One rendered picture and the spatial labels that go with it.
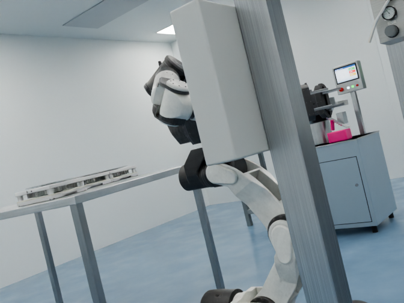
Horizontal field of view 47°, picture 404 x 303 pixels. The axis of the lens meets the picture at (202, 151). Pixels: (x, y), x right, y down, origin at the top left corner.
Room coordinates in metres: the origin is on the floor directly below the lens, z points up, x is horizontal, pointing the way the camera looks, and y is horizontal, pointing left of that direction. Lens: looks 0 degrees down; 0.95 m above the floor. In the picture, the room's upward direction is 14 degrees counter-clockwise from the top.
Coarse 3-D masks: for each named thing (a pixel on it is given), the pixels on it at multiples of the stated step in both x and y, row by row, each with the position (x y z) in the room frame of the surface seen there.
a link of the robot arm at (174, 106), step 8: (168, 96) 1.40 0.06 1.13; (176, 96) 1.39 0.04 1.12; (184, 96) 1.40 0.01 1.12; (168, 104) 1.41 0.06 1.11; (176, 104) 1.40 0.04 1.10; (184, 104) 1.39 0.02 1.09; (160, 112) 1.44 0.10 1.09; (168, 112) 1.42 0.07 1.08; (176, 112) 1.41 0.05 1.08; (184, 112) 1.40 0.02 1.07; (192, 112) 1.41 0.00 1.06; (168, 120) 1.43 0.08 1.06; (176, 120) 1.42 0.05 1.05; (184, 120) 1.43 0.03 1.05
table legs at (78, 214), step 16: (80, 208) 1.98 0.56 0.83; (80, 224) 1.97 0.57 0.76; (208, 224) 2.88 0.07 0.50; (48, 240) 3.57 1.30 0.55; (80, 240) 1.98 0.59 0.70; (208, 240) 2.87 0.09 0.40; (48, 256) 3.54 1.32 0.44; (96, 272) 1.98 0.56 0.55; (96, 288) 1.97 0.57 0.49; (224, 288) 2.89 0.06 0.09
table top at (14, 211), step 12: (168, 168) 2.93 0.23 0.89; (120, 180) 2.80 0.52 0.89; (132, 180) 2.29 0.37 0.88; (144, 180) 2.38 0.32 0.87; (84, 192) 2.09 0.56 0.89; (96, 192) 2.06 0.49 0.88; (108, 192) 2.12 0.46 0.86; (36, 204) 2.05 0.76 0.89; (48, 204) 2.01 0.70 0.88; (60, 204) 1.98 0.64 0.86; (72, 204) 1.95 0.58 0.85; (0, 216) 2.17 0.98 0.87; (12, 216) 2.13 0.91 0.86
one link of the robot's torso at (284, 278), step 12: (276, 228) 1.66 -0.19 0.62; (288, 228) 1.64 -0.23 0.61; (276, 240) 1.67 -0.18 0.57; (288, 240) 1.64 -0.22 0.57; (276, 252) 1.68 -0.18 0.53; (288, 252) 1.64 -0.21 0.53; (276, 264) 1.69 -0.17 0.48; (288, 264) 1.66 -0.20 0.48; (276, 276) 1.74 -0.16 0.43; (288, 276) 1.69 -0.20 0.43; (264, 288) 1.78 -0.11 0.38; (276, 288) 1.75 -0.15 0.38; (288, 288) 1.72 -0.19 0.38; (300, 288) 1.79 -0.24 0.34; (252, 300) 1.80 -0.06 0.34; (264, 300) 1.77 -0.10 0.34; (276, 300) 1.76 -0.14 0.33; (288, 300) 1.73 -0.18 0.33
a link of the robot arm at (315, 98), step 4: (320, 84) 1.66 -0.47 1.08; (316, 88) 1.65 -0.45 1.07; (320, 88) 1.65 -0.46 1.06; (312, 96) 1.67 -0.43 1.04; (316, 96) 1.65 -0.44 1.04; (320, 96) 1.64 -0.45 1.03; (324, 96) 1.67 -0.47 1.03; (328, 96) 1.68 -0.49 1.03; (312, 100) 1.67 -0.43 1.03; (316, 100) 1.66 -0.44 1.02; (320, 100) 1.65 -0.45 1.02; (324, 100) 1.65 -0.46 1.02; (328, 100) 1.67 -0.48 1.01; (316, 104) 1.66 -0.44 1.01; (320, 104) 1.65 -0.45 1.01; (324, 104) 1.65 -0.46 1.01; (328, 104) 1.67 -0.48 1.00; (320, 112) 1.65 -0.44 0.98; (324, 112) 1.64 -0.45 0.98; (328, 112) 1.67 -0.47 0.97; (320, 116) 1.66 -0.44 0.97; (324, 116) 1.66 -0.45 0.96; (328, 116) 1.66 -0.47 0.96
